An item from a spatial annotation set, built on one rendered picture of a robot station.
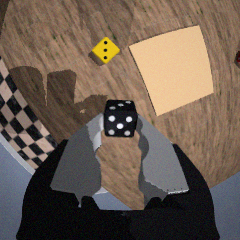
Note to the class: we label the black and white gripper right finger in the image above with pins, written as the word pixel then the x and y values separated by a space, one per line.
pixel 166 172

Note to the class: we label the yellow die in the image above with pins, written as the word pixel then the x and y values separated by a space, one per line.
pixel 105 50

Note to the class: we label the beige flat mat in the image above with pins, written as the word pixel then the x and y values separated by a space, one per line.
pixel 175 68

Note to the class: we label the black die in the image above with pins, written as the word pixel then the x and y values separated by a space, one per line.
pixel 120 118

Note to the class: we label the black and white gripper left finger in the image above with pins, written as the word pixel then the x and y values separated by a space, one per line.
pixel 71 171

